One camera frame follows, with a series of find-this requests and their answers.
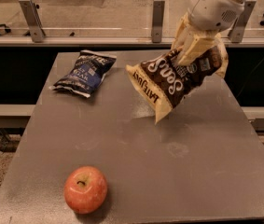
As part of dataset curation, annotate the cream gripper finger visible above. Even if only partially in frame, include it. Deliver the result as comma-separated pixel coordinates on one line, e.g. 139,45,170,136
176,46,206,66

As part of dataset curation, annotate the brown chip bag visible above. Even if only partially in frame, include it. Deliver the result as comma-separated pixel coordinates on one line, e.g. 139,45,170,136
126,38,229,123

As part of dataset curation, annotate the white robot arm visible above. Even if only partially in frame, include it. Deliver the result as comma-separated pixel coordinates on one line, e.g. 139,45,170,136
171,0,245,66

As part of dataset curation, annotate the blue chip bag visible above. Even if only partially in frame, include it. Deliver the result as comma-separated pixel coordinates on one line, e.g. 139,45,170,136
49,49,117,98

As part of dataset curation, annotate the red apple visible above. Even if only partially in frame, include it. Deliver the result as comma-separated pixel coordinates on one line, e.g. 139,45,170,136
63,166,108,215

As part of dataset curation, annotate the metal railing beam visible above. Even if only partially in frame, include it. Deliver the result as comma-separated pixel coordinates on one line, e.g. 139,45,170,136
0,35,264,49

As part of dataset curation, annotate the middle metal railing bracket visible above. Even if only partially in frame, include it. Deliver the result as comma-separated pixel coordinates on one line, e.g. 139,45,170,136
151,0,165,43

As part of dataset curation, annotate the metal railing bracket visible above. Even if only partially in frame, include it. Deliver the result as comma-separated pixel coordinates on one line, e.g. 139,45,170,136
151,0,165,43
19,0,46,43
228,0,256,43

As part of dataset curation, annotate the right metal railing bracket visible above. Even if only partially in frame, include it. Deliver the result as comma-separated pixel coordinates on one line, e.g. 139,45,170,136
228,0,256,43

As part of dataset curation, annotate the black cable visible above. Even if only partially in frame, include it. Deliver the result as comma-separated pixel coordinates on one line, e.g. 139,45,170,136
235,35,264,100

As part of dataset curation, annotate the left metal railing bracket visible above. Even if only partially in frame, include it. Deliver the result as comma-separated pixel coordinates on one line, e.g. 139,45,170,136
19,0,46,43

